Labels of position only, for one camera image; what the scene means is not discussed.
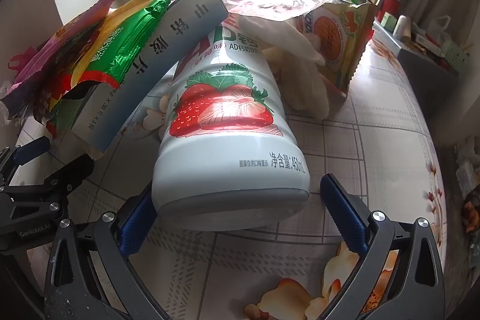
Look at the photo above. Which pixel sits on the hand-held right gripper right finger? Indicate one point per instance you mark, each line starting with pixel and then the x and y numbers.
pixel 345 215

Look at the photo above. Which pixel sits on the grey cabinet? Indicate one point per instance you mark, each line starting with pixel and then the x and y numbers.
pixel 416 61

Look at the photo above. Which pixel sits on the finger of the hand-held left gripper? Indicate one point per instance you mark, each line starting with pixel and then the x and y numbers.
pixel 32 149
pixel 63 177

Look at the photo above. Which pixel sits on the floral checked tablecloth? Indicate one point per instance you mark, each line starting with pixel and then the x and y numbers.
pixel 375 155

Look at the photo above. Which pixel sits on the white plastic bag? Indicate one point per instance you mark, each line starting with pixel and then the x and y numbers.
pixel 442 28

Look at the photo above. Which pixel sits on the orange cracker packet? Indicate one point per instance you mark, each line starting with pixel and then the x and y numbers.
pixel 337 39

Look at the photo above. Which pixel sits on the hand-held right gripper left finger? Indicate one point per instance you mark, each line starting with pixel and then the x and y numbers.
pixel 137 226

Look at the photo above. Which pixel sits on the red thermos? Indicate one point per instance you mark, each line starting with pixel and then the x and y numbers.
pixel 390 3

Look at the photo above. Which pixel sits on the grey blue medicine box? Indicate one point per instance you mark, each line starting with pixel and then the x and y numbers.
pixel 157 50

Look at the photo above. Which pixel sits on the clear red printed plastic bag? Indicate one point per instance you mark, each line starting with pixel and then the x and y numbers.
pixel 285 1

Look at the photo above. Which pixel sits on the small green box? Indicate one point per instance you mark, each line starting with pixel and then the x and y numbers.
pixel 389 22

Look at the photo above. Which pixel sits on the white plastic basket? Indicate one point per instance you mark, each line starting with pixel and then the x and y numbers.
pixel 455 57

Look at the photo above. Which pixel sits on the white strawberry milk bottle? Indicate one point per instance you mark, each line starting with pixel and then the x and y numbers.
pixel 225 155

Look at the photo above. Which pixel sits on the small white bottle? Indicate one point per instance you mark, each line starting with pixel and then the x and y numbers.
pixel 400 27

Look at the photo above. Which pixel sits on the green chip bag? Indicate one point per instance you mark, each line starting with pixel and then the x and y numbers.
pixel 123 39

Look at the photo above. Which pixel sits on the white crumpled tissue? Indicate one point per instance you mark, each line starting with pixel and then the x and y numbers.
pixel 300 80

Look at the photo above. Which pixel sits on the maroon snack bag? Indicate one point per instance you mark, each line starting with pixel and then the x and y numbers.
pixel 63 42

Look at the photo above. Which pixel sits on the pink plastic bag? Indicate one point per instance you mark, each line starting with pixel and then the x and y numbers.
pixel 20 59

